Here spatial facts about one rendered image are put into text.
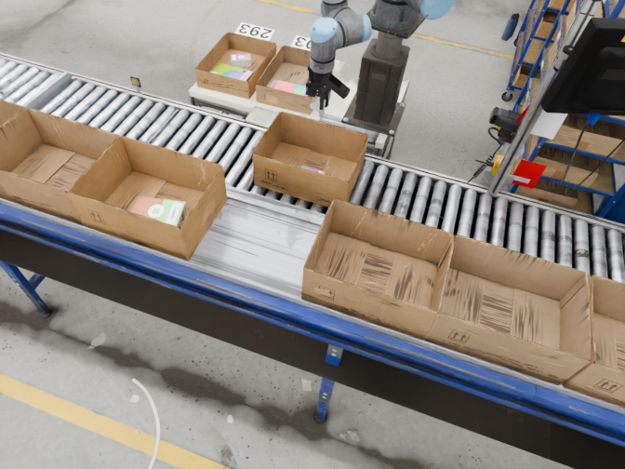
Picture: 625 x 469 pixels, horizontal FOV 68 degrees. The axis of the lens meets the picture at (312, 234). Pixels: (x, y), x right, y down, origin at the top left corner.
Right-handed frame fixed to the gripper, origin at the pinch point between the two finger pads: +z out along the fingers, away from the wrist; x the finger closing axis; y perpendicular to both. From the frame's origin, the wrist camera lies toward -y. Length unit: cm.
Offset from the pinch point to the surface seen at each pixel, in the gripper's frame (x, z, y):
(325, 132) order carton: 0.5, 11.5, -1.1
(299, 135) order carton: 1.1, 16.8, 10.8
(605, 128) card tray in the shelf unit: -71, 32, -125
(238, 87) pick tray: -22, 20, 50
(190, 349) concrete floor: 85, 90, 36
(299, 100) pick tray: -22.3, 18.9, 19.4
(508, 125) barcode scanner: -10, -6, -69
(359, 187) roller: 15.1, 22.3, -21.3
